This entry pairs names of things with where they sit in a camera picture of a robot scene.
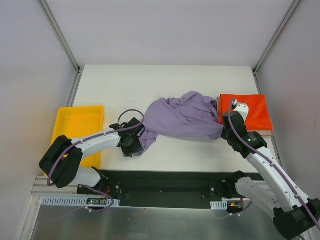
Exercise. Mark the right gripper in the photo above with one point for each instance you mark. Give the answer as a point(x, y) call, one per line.
point(227, 133)

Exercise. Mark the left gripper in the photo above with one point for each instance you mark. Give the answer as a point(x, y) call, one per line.
point(136, 138)

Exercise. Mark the purple t-shirt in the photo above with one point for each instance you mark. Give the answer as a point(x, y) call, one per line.
point(191, 116)

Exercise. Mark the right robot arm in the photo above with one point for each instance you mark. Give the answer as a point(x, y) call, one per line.
point(292, 211)

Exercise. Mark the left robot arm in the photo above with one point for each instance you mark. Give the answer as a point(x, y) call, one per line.
point(62, 161)

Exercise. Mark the folded orange t-shirt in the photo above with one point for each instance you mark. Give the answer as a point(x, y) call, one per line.
point(257, 110)

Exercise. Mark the folded beige t-shirt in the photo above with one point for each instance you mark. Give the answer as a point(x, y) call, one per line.
point(265, 132)

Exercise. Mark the yellow plastic tray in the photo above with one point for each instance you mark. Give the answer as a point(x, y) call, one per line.
point(79, 121)

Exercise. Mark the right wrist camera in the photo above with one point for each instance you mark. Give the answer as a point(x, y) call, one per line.
point(240, 107)

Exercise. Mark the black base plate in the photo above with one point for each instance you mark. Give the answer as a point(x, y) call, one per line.
point(160, 189)

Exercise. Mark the right aluminium frame post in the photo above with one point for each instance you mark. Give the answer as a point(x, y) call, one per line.
point(295, 4)

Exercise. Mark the aluminium frame post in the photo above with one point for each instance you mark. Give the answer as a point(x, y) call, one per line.
point(59, 34)
point(295, 4)

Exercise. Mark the right white cable duct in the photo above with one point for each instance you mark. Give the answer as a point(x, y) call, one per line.
point(219, 205)

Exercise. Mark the white cable duct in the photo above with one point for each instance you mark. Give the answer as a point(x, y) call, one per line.
point(67, 201)
point(219, 205)

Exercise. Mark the left white cable duct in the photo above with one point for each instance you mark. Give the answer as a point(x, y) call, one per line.
point(67, 201)

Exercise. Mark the left aluminium frame post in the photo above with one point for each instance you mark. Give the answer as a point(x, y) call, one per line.
point(59, 34)

